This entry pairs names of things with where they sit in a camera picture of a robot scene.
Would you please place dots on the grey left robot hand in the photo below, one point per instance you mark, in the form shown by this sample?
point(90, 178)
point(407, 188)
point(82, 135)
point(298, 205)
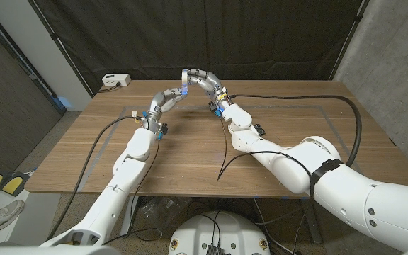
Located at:
point(158, 104)

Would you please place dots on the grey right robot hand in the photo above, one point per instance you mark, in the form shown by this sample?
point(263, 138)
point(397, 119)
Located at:
point(209, 83)

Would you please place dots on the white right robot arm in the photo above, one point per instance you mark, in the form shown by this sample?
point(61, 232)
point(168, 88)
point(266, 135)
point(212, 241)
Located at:
point(331, 187)

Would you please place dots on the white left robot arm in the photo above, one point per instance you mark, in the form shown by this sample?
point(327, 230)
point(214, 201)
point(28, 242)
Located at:
point(129, 166)

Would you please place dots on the black toy car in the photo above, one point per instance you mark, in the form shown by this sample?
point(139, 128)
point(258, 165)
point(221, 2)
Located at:
point(260, 130)

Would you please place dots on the white power outlet box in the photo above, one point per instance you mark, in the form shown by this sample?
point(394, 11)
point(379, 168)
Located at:
point(116, 79)

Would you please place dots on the black floor mat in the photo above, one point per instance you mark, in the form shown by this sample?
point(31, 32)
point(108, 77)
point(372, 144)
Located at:
point(154, 35)

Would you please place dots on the clear plastic bag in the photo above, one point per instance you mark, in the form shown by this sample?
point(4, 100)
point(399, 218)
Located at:
point(158, 209)

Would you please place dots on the black backdrop stand pole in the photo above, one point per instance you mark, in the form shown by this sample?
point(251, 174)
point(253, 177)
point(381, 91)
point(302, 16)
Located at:
point(62, 47)
point(349, 39)

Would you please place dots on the white table leg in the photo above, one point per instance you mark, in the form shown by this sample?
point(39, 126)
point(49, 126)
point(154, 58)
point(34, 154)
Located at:
point(129, 216)

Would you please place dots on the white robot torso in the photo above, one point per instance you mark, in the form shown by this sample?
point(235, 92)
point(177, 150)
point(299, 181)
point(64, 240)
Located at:
point(221, 233)

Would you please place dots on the grey table leg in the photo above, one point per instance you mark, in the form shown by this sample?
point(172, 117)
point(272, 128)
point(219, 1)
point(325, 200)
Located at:
point(314, 226)

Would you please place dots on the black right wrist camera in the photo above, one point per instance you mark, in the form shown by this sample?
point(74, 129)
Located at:
point(212, 106)

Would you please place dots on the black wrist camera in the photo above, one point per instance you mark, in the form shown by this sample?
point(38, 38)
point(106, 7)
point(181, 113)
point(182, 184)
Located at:
point(163, 128)
point(212, 106)

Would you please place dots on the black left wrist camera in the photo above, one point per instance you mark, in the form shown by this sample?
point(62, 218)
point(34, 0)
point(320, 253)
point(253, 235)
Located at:
point(163, 128)

